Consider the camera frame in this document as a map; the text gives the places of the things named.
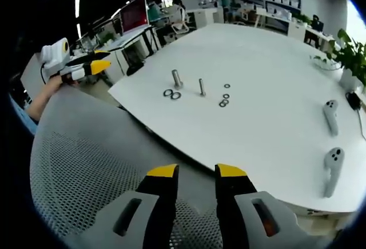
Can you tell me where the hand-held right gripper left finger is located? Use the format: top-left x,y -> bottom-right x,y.
77,163 -> 180,249

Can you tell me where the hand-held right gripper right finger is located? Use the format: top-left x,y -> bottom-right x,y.
214,163 -> 318,249

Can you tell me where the thick metal threaded stud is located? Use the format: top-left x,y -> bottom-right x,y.
171,69 -> 184,90

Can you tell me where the thin metal threaded stud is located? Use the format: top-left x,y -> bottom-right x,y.
198,78 -> 208,97

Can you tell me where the person's left hand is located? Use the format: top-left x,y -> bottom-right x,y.
46,73 -> 80,90

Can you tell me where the white office desk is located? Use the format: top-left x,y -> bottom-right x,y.
107,25 -> 160,81

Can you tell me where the computer monitor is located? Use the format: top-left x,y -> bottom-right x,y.
119,0 -> 150,35

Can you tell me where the grey mesh office chair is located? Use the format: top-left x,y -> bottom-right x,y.
29,85 -> 224,249

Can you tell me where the white office chair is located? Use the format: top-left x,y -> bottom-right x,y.
170,14 -> 190,35

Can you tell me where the white handheld controller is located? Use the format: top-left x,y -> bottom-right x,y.
323,99 -> 340,137
323,147 -> 345,199

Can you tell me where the black power adapter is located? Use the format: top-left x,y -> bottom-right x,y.
345,90 -> 363,110

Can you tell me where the white plant pot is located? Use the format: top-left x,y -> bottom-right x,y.
338,68 -> 364,93

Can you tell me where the storage shelf with white bins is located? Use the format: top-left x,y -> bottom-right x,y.
227,0 -> 303,31

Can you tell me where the green potted plant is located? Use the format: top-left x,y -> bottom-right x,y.
310,27 -> 366,89

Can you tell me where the black cable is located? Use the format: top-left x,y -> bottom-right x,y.
355,108 -> 366,141

